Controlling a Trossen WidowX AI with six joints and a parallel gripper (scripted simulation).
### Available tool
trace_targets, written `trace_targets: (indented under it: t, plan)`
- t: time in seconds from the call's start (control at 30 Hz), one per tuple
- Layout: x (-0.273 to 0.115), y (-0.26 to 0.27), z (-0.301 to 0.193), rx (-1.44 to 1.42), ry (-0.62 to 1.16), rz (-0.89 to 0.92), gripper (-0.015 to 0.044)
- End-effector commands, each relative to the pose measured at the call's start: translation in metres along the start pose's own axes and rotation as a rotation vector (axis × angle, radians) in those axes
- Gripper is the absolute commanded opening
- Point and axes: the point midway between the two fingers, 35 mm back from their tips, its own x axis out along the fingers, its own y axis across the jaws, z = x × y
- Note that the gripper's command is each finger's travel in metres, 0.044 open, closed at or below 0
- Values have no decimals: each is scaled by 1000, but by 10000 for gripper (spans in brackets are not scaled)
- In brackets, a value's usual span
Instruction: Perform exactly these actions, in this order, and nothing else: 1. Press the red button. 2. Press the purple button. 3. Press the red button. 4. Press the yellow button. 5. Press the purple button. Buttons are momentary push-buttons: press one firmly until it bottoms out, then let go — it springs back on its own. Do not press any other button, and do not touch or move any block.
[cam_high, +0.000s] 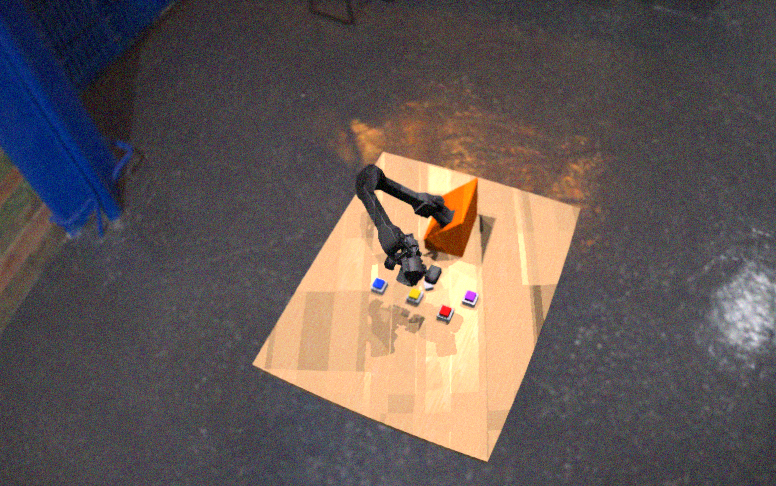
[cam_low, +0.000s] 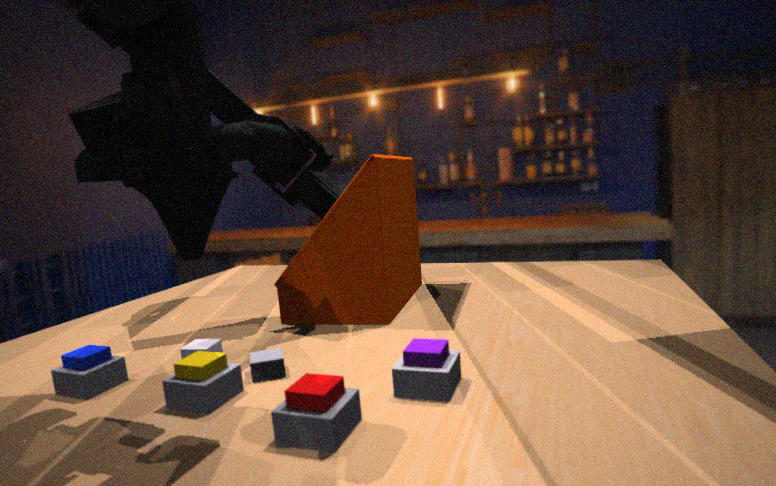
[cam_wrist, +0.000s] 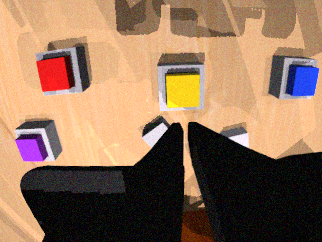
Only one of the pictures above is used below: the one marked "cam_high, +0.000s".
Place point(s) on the purple button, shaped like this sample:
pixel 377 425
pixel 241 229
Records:
pixel 470 299

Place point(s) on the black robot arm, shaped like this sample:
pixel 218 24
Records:
pixel 390 236

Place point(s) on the blue button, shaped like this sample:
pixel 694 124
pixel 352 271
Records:
pixel 379 286

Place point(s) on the red button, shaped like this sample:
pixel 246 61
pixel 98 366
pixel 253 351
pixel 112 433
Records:
pixel 445 313

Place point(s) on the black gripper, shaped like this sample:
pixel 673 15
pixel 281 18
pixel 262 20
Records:
pixel 432 275

